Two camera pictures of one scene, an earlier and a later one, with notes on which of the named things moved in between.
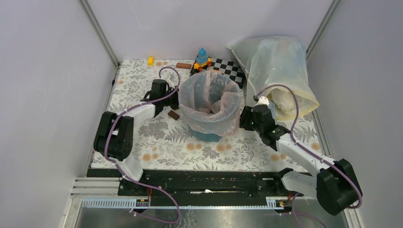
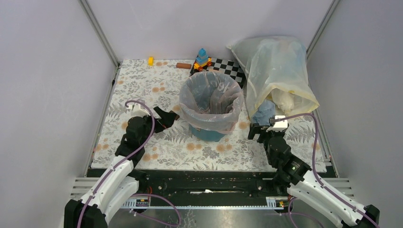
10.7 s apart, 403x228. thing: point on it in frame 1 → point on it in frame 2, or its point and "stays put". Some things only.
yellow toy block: x=150 y=61 stays put
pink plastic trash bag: x=210 y=101 stays put
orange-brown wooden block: x=179 y=65 stays put
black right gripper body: x=247 y=121 → x=268 y=135
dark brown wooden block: x=174 y=115 stays put
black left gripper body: x=172 y=100 → x=148 y=125
